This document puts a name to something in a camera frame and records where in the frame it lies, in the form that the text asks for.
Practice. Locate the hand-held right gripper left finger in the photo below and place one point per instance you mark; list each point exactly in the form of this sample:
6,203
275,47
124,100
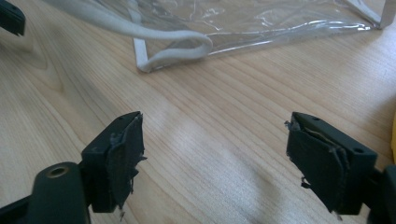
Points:
106,165

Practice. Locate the yellow object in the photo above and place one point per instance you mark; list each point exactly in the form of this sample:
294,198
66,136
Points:
394,137

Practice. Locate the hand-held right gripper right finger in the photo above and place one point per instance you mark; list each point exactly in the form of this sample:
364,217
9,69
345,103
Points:
330,165

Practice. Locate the clear plastic bag white trim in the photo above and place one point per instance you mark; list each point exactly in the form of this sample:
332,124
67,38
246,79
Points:
249,28

